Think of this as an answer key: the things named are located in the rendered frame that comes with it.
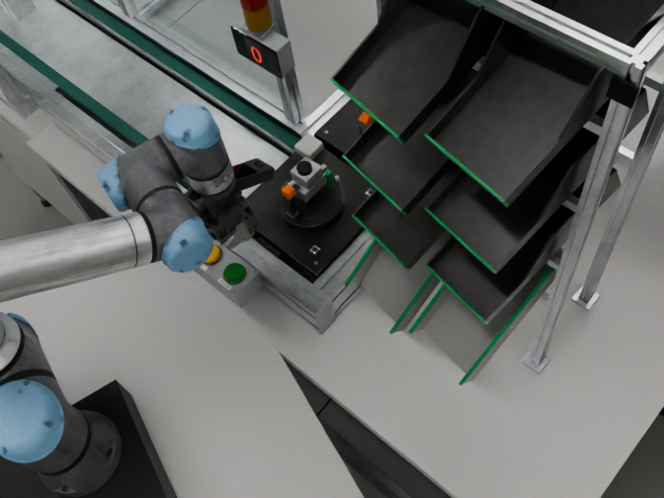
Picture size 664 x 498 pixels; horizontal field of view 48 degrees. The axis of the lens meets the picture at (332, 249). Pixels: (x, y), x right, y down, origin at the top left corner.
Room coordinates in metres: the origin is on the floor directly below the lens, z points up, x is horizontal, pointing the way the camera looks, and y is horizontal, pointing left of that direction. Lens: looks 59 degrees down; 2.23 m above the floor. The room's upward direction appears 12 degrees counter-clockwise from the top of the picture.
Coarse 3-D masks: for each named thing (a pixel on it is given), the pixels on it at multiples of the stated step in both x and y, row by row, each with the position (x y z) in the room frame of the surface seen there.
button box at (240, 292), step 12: (216, 240) 0.84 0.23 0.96; (228, 252) 0.80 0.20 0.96; (204, 264) 0.79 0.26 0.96; (216, 264) 0.78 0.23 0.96; (228, 264) 0.78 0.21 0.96; (240, 264) 0.77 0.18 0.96; (204, 276) 0.78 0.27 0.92; (216, 276) 0.76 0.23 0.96; (252, 276) 0.74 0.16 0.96; (216, 288) 0.76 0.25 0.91; (228, 288) 0.72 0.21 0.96; (240, 288) 0.72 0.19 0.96; (252, 288) 0.73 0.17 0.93; (240, 300) 0.71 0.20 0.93
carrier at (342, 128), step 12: (348, 108) 1.10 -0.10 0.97; (360, 108) 1.09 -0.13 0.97; (336, 120) 1.07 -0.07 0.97; (348, 120) 1.07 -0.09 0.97; (324, 132) 1.04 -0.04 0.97; (336, 132) 1.04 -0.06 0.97; (348, 132) 1.03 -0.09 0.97; (360, 132) 1.02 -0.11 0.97; (324, 144) 1.03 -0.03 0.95; (336, 144) 1.01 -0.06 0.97; (348, 144) 1.00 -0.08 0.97
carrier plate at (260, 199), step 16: (288, 160) 0.99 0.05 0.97; (320, 160) 0.97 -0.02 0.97; (336, 160) 0.96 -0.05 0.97; (288, 176) 0.95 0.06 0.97; (352, 176) 0.92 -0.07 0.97; (256, 192) 0.93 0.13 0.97; (272, 192) 0.92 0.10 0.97; (352, 192) 0.88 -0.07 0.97; (256, 208) 0.89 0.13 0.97; (272, 208) 0.88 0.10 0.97; (352, 208) 0.84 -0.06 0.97; (272, 224) 0.84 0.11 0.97; (336, 224) 0.81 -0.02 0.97; (352, 224) 0.80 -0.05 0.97; (272, 240) 0.80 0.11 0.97; (288, 240) 0.79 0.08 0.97; (304, 240) 0.79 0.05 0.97; (320, 240) 0.78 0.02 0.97; (336, 240) 0.77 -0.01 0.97; (352, 240) 0.77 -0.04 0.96; (288, 256) 0.77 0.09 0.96; (304, 256) 0.75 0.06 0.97; (320, 256) 0.74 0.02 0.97; (336, 256) 0.74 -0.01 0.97; (320, 272) 0.71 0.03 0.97
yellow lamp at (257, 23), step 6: (246, 12) 1.08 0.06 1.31; (252, 12) 1.07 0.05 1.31; (258, 12) 1.07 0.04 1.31; (264, 12) 1.07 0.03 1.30; (270, 12) 1.09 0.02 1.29; (246, 18) 1.08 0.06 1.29; (252, 18) 1.07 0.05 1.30; (258, 18) 1.07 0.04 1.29; (264, 18) 1.07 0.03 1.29; (270, 18) 1.08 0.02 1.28; (246, 24) 1.09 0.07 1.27; (252, 24) 1.07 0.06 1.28; (258, 24) 1.07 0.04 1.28; (264, 24) 1.07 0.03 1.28; (270, 24) 1.08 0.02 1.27; (252, 30) 1.07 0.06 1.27; (258, 30) 1.07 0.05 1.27; (264, 30) 1.07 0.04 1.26
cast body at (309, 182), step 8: (304, 160) 0.89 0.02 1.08; (296, 168) 0.87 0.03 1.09; (304, 168) 0.87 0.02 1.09; (312, 168) 0.87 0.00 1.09; (320, 168) 0.87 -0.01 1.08; (296, 176) 0.86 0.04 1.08; (304, 176) 0.86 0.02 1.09; (312, 176) 0.85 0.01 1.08; (320, 176) 0.86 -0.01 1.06; (296, 184) 0.86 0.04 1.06; (304, 184) 0.85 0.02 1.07; (312, 184) 0.85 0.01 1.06; (320, 184) 0.86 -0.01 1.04; (304, 192) 0.84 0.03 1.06; (312, 192) 0.85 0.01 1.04; (304, 200) 0.84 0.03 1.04
